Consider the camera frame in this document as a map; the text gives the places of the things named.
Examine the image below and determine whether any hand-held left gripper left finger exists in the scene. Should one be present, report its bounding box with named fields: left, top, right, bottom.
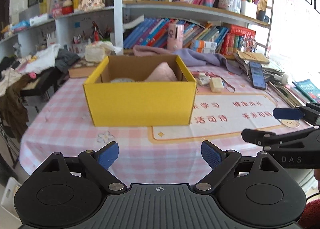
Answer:
left=39, top=141, right=127, bottom=193

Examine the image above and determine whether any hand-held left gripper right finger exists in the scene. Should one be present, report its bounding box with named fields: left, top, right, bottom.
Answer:
left=192, top=140, right=284, bottom=193

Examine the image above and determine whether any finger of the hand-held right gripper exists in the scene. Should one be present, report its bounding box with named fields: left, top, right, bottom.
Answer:
left=241, top=126, right=320, bottom=154
left=272, top=102, right=320, bottom=126

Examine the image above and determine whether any yellow cardboard box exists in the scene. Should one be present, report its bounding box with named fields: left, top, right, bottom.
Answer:
left=83, top=55, right=197, bottom=127

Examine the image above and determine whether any cream eraser block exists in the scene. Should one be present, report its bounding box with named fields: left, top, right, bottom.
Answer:
left=209, top=77, right=224, bottom=93

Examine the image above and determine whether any small printed packet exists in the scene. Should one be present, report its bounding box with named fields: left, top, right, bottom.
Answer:
left=197, top=71, right=211, bottom=86

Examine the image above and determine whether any pink cloth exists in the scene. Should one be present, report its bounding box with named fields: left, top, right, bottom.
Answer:
left=144, top=62, right=179, bottom=82

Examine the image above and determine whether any person's right forearm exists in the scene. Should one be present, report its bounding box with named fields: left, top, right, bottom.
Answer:
left=299, top=169, right=320, bottom=229

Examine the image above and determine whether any pile of workbooks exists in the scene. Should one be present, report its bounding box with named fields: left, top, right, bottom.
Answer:
left=269, top=81, right=310, bottom=108

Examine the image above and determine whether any teal children's book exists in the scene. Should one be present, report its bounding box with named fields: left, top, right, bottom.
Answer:
left=292, top=79, right=320, bottom=103

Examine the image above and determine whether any white charger plug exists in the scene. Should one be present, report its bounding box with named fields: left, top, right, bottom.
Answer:
left=274, top=73, right=289, bottom=85

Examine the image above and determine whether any stack of papers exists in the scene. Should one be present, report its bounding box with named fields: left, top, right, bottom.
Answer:
left=235, top=57, right=285, bottom=82

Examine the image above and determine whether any black smartphone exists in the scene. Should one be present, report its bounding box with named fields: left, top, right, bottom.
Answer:
left=248, top=61, right=267, bottom=90

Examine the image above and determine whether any pink checked printed tablecloth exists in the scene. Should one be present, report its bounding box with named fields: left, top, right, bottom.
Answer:
left=20, top=65, right=313, bottom=187

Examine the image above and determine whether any brown paper envelope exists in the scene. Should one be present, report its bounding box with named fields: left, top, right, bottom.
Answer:
left=236, top=50, right=270, bottom=64

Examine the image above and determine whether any colourful sticker packet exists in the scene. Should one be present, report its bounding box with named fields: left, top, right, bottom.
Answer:
left=240, top=35, right=257, bottom=53

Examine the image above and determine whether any red book set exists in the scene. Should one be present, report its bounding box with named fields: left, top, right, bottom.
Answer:
left=220, top=24, right=257, bottom=55

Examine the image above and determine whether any black side table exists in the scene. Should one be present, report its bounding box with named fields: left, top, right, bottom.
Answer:
left=20, top=67, right=70, bottom=100

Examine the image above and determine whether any purple cloth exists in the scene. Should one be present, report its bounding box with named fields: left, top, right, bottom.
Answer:
left=132, top=45, right=242, bottom=75

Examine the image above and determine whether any black desk device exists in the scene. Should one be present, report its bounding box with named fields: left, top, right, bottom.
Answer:
left=257, top=10, right=270, bottom=24

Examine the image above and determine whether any cream plastic bag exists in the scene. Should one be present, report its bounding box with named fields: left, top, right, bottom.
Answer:
left=85, top=41, right=123, bottom=63

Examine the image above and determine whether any dark grey garment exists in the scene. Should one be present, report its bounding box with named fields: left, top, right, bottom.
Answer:
left=54, top=48, right=80, bottom=73

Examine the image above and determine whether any brown garment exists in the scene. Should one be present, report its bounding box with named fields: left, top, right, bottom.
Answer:
left=0, top=79, right=29, bottom=142

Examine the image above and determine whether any white pen holder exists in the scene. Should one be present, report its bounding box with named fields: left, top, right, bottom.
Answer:
left=240, top=0, right=258, bottom=19

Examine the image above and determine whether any white garment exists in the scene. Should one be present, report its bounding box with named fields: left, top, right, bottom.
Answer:
left=25, top=44, right=60, bottom=74

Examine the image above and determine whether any pink cylindrical cup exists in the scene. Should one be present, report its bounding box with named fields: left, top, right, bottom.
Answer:
left=167, top=24, right=185, bottom=51

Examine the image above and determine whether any open white booklet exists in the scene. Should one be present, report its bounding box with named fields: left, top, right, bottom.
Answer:
left=124, top=15, right=145, bottom=29

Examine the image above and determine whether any white metal bookshelf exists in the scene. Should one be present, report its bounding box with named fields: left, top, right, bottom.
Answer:
left=114, top=0, right=274, bottom=57

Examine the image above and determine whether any white shelving unit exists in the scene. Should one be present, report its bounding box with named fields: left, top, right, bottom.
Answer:
left=0, top=6, right=115, bottom=57

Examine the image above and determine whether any white wipes pack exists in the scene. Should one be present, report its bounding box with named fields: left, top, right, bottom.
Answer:
left=29, top=14, right=48, bottom=25

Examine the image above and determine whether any blue wipes pack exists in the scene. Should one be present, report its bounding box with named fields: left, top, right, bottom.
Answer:
left=11, top=20, right=30, bottom=32

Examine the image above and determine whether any grey storage box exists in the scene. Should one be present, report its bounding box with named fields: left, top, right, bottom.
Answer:
left=19, top=7, right=40, bottom=22

